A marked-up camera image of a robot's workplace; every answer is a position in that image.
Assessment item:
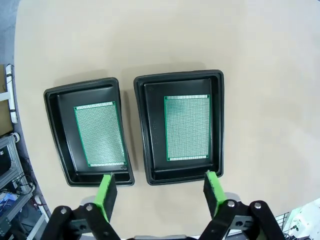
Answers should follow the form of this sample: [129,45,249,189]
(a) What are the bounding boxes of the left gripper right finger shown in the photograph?
[198,170,285,240]

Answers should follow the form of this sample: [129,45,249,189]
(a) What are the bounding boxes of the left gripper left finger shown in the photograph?
[48,172,120,240]

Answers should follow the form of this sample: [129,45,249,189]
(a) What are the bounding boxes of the green perforated circuit board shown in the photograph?
[163,93,212,162]
[73,100,128,168]

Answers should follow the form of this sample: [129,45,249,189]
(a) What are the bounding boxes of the black plastic ESD tray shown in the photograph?
[133,69,225,186]
[43,76,136,188]

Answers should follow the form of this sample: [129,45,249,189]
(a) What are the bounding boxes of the white equipment housing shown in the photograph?
[274,197,320,240]

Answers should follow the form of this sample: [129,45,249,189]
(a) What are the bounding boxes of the brown cardboard box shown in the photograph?
[0,64,14,137]

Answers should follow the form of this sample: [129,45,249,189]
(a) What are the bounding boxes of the white power strip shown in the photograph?
[4,64,19,124]

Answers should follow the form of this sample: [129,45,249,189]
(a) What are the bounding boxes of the silver aluminium frame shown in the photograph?
[0,132,51,240]

